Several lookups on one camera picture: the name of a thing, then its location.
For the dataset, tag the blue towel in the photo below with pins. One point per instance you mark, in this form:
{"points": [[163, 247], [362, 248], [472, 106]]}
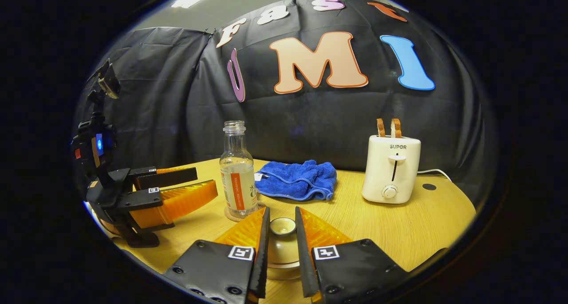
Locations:
{"points": [[297, 179]]}

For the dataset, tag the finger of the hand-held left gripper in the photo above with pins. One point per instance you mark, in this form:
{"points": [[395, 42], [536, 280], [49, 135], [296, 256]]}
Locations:
{"points": [[168, 178], [177, 202]]}

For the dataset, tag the clear glass water bottle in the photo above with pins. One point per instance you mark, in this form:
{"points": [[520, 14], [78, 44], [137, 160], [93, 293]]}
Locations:
{"points": [[239, 184]]}

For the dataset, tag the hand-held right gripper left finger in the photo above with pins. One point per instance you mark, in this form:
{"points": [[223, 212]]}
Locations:
{"points": [[262, 273]]}

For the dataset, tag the white teacup lid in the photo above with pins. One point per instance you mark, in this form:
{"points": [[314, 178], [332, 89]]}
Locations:
{"points": [[283, 246]]}

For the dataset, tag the white teacup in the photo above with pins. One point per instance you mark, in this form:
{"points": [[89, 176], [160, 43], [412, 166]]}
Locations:
{"points": [[284, 274]]}

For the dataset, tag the round cork coaster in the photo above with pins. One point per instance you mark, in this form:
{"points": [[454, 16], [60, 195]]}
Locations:
{"points": [[227, 215]]}

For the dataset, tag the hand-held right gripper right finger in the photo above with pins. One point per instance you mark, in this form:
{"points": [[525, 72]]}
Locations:
{"points": [[305, 268]]}

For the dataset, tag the black backdrop cloth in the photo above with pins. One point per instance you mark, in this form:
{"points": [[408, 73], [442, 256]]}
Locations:
{"points": [[310, 126]]}

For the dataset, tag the white toaster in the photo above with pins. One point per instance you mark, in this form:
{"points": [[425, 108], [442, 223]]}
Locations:
{"points": [[390, 171]]}

